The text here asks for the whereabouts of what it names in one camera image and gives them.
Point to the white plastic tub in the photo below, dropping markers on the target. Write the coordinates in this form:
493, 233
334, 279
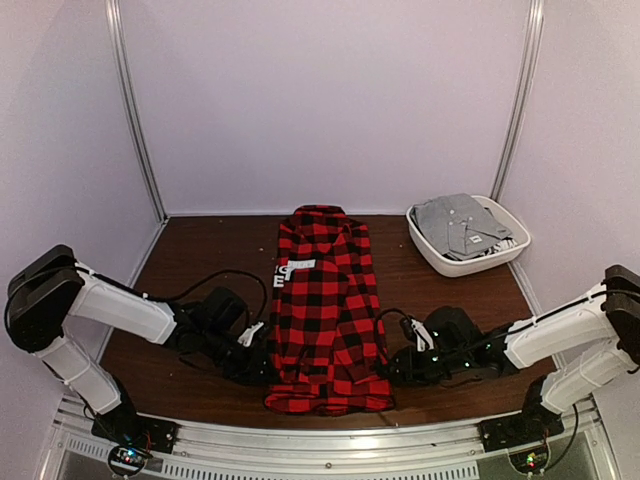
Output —
453, 269

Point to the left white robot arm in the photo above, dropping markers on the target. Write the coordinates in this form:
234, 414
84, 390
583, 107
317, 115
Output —
56, 287

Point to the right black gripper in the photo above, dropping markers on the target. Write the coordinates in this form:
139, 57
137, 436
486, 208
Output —
409, 370

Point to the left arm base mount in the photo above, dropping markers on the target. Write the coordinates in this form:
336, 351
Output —
125, 426

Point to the grey button shirt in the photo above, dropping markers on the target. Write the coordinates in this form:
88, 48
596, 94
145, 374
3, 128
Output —
457, 226

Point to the right aluminium frame post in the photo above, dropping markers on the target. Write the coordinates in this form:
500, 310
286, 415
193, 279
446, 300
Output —
529, 60

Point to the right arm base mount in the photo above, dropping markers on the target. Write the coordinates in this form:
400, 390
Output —
533, 424

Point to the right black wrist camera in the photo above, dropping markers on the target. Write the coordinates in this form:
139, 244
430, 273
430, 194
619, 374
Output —
446, 329

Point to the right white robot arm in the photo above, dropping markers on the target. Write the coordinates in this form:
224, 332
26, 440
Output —
604, 321

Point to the red black plaid shirt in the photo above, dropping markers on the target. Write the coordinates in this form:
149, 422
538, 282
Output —
325, 344

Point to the black white printed shirt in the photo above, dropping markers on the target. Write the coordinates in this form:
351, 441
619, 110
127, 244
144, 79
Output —
504, 245

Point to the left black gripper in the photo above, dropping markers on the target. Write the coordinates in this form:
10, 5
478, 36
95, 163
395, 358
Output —
251, 370

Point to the aluminium frame post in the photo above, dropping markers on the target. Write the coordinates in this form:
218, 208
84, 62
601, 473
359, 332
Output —
529, 60
133, 118

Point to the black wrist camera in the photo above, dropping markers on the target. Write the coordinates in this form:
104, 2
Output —
223, 315
446, 329

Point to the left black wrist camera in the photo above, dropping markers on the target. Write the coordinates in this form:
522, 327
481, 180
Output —
223, 315

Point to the aluminium front rail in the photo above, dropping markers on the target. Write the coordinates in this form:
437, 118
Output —
450, 450

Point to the left aluminium frame post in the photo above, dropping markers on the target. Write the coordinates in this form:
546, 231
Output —
133, 118

